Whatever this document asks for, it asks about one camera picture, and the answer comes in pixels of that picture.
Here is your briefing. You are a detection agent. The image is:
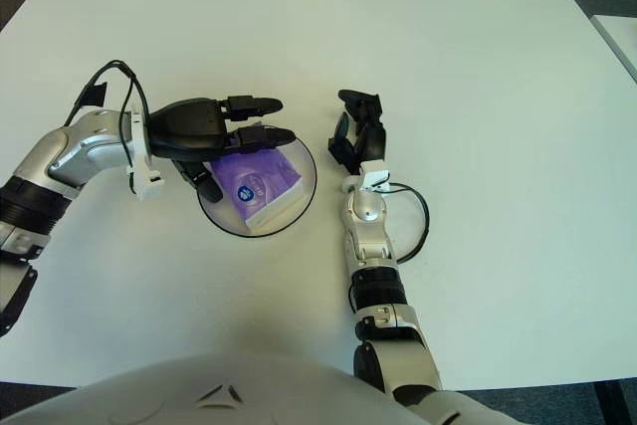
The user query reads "black table leg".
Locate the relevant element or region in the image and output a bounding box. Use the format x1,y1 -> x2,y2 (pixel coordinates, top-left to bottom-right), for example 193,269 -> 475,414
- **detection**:
594,379 -> 621,425

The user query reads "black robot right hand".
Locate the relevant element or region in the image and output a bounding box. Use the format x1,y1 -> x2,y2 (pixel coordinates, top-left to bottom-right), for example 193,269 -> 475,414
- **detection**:
326,89 -> 388,178

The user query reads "silver robot torso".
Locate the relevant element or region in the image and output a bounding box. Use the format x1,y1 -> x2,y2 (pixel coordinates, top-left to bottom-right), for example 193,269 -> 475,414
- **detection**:
0,352 -> 414,425

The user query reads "grey side table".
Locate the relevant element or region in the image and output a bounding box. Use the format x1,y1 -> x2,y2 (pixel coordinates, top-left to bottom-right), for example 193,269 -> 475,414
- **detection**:
589,14 -> 637,83

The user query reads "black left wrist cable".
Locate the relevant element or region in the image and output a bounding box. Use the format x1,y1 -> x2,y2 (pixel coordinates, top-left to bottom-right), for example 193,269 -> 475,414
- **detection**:
64,60 -> 150,195

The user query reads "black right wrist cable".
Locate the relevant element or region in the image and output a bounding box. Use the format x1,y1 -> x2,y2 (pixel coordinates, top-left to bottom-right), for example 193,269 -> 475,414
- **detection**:
385,183 -> 430,265

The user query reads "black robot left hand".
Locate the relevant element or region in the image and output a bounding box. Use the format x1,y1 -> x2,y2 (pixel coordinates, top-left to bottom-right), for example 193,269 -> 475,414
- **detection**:
143,95 -> 298,205

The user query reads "white plate with black rim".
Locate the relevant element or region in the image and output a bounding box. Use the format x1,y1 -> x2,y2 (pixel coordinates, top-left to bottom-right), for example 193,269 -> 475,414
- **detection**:
196,138 -> 319,238

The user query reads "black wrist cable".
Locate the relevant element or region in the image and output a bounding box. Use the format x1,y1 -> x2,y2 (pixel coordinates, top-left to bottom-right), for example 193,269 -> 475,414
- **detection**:
385,183 -> 430,265
64,60 -> 150,195

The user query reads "purple tissue paper pack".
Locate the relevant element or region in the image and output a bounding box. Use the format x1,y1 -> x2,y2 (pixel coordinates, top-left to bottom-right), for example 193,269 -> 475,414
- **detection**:
207,120 -> 308,236

